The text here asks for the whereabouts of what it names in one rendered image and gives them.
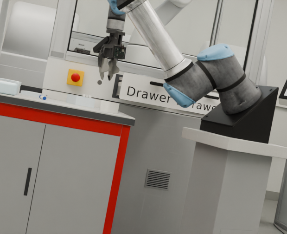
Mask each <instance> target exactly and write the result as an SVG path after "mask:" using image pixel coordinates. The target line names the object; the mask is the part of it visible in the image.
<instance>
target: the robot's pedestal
mask: <svg viewBox="0 0 287 234"><path fill-rule="evenodd" d="M181 137H182V138H185V139H189V140H192V141H196V145H195V150H194V155H193V160H192V165H191V172H190V177H189V182H188V187H187V192H186V197H185V203H184V209H183V213H182V219H181V224H180V229H179V234H258V229H259V224H260V219H261V213H262V208H263V203H264V198H265V193H266V188H267V183H268V177H269V172H270V167H271V162H272V157H277V158H284V159H287V147H284V146H279V145H276V144H271V143H268V144H267V143H259V142H254V141H248V140H242V139H237V138H231V137H227V136H222V135H219V134H215V133H211V132H207V131H203V130H198V129H192V128H187V127H183V131H182V136H181Z"/></svg>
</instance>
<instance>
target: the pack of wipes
mask: <svg viewBox="0 0 287 234"><path fill-rule="evenodd" d="M17 92H18V84H16V83H11V82H7V81H2V80H0V93H2V94H7V95H13V96H14V95H16V94H17Z"/></svg>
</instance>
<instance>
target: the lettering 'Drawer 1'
mask: <svg viewBox="0 0 287 234"><path fill-rule="evenodd" d="M129 88H133V87H130V86H129V87H128V93H129ZM133 89H134V93H133V94H132V95H134V94H135V88H133ZM139 92H140V91H137V97H138V93H139ZM144 92H145V93H147V92H146V91H144ZM128 93H127V95H129V94H128ZM132 95H129V96H132ZM143 95H146V97H143ZM143 95H142V98H146V99H147V95H148V93H147V94H143ZM153 96H154V100H156V99H157V97H158V95H157V97H156V98H155V93H154V94H153ZM153 96H151V93H150V98H151V100H152V98H153ZM162 96H164V97H165V95H161V96H160V98H159V99H160V101H161V98H162ZM169 98H171V97H169V96H168V100H167V103H168V101H169ZM162 99H166V97H165V98H162ZM161 102H165V101H161Z"/></svg>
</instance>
